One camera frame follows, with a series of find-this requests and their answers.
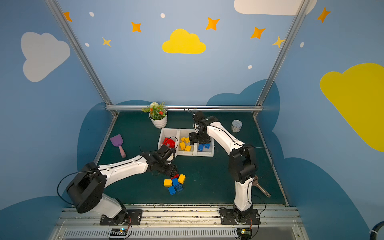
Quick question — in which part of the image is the long red lego brick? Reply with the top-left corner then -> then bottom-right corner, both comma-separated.
166,139 -> 176,149

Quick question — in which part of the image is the yellow lego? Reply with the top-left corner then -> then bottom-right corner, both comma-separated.
180,142 -> 186,151

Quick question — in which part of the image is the yellow lego brick bottom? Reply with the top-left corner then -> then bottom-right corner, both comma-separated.
164,179 -> 173,188

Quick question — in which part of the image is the blue lego brick bottom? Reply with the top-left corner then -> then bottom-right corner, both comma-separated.
168,186 -> 176,196

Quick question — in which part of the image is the blue textured lego brick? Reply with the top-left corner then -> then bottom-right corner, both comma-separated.
175,184 -> 183,192

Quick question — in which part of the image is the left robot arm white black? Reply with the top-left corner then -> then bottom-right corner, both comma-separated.
66,145 -> 177,225

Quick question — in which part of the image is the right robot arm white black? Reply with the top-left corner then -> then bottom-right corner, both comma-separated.
189,111 -> 258,215

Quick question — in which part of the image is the white right bin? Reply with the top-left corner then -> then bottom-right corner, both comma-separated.
194,137 -> 215,157

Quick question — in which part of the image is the white bin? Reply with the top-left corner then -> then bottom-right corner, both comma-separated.
158,128 -> 179,156
194,137 -> 215,157
177,129 -> 195,157

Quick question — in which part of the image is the white middle bin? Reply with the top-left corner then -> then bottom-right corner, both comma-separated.
177,129 -> 195,157

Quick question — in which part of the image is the white left bin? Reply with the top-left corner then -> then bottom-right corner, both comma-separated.
158,128 -> 179,156

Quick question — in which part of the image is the silver tin can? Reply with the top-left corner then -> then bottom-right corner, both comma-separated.
231,120 -> 243,133

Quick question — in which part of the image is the purple toy spatula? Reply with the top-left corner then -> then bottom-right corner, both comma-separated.
110,134 -> 127,158

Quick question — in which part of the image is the potted plant white pot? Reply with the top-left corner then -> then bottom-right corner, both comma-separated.
142,102 -> 168,129

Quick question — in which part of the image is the brown slotted spatula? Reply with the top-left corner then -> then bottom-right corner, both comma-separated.
252,176 -> 271,198

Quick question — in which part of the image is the left circuit board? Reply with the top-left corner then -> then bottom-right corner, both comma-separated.
109,228 -> 129,240

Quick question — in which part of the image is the circuit board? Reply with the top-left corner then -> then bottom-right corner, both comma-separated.
236,228 -> 252,240
109,228 -> 129,240

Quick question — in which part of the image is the right circuit board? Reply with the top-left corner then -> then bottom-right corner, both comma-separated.
236,228 -> 252,240

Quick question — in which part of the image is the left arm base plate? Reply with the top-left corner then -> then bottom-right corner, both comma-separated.
100,210 -> 143,226

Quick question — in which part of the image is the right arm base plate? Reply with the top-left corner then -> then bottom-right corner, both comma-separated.
218,208 -> 261,225

